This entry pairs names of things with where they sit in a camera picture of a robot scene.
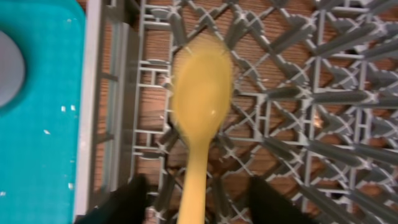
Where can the grey dishwasher rack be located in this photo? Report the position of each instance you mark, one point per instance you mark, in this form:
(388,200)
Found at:
(313,110)

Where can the teal serving tray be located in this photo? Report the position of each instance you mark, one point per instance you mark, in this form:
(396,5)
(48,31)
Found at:
(39,128)

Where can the white round plate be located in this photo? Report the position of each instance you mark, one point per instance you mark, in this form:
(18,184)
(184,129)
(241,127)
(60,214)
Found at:
(12,69)

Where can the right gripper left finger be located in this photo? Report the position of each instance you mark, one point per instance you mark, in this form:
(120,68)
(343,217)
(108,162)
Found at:
(126,205)

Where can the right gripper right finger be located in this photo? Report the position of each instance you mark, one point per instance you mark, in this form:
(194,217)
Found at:
(267,206)

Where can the yellow plastic spoon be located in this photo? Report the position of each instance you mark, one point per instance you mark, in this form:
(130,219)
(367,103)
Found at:
(202,89)

